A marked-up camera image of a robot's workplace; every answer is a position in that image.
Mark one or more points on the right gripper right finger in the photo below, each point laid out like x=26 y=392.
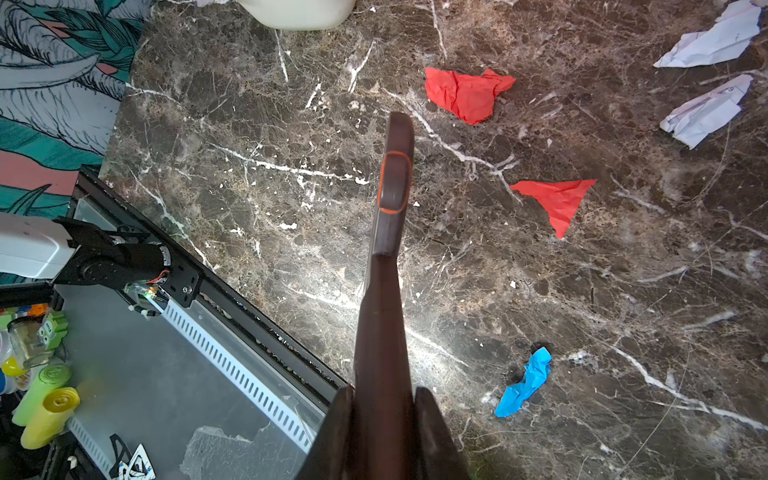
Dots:
x=438 y=457

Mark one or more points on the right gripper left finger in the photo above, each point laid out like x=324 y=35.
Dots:
x=328 y=455

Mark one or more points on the dark brown hand brush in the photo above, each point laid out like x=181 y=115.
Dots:
x=383 y=434

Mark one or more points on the blue paper scrap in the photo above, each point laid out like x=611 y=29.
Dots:
x=537 y=372

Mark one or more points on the cream trash bin with liner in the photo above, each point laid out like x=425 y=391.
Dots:
x=299 y=15

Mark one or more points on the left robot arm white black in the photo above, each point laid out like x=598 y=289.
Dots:
x=74 y=252

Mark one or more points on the red paper scrap middle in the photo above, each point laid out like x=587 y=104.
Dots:
x=560 y=200

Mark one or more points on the red paper scrap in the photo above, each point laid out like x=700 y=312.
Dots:
x=560 y=200
x=470 y=98

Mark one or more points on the green bag rolls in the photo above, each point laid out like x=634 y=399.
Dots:
x=46 y=407

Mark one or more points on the red paper scrap upper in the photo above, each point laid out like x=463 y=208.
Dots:
x=470 y=98

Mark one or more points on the white paper scrap far right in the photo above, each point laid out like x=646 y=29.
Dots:
x=694 y=120

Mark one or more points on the white paper scrap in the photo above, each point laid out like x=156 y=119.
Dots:
x=726 y=40
x=694 y=120

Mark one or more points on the white paper scrap far left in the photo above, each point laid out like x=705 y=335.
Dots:
x=726 y=40

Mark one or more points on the white slotted cable duct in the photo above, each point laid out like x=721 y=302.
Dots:
x=196 y=400

